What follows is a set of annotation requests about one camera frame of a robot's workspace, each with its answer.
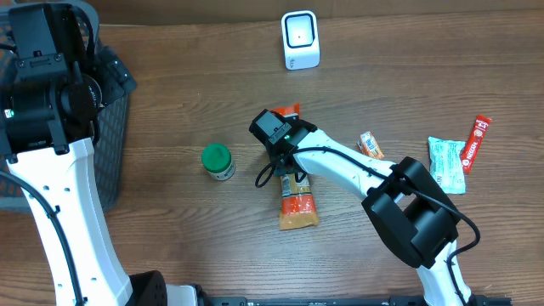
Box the spaghetti pack orange ends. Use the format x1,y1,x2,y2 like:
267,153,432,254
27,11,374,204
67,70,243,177
269,102,320,231

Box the green lid jar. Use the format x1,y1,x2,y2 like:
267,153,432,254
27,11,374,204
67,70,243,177
201,143,235,181

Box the orange Kleenex tissue pack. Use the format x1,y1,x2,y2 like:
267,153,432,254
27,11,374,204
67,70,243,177
357,131,384,160

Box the teal snack packet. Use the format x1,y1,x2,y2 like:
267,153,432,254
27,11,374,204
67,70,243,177
428,137,466,195

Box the red coffee stick sachet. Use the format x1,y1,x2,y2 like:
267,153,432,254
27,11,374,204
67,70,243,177
460,115,492,174

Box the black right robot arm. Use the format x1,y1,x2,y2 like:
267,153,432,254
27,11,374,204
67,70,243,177
249,110,474,305

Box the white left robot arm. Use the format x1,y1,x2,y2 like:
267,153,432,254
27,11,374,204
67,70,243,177
1,1,208,305

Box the white barcode scanner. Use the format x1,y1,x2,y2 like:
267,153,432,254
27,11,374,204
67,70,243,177
280,10,320,71

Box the grey plastic shopping basket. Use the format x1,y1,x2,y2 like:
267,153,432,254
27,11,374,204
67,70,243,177
1,4,130,213

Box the black rail table edge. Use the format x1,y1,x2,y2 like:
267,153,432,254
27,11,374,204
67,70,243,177
203,295,513,306

